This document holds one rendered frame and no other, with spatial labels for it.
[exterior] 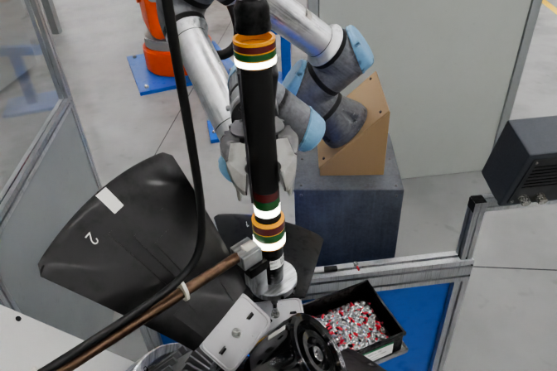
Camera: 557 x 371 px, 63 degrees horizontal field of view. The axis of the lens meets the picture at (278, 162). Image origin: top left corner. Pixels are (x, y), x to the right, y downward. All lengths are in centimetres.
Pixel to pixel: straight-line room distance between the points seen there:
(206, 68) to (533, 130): 72
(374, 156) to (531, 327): 134
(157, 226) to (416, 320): 104
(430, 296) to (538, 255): 137
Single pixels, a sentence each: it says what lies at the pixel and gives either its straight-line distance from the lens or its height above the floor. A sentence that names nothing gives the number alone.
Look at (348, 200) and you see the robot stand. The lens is 130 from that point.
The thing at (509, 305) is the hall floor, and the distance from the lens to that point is 245.
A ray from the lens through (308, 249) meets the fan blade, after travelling 89.
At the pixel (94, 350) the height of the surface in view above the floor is 136.
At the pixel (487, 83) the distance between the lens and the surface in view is 288.
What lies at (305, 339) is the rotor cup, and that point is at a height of 124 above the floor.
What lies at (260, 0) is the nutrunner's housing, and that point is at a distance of 46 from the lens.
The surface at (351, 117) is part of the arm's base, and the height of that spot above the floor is 117.
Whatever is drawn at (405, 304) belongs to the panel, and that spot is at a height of 69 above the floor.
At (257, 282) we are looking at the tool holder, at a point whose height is 131.
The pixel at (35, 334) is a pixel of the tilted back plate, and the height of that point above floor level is 125.
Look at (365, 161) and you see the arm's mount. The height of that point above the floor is 105.
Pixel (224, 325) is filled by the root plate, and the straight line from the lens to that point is 65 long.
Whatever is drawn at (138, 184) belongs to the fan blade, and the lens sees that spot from 63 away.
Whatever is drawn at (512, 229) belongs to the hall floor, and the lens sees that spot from 283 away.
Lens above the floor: 179
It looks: 35 degrees down
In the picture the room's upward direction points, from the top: 3 degrees counter-clockwise
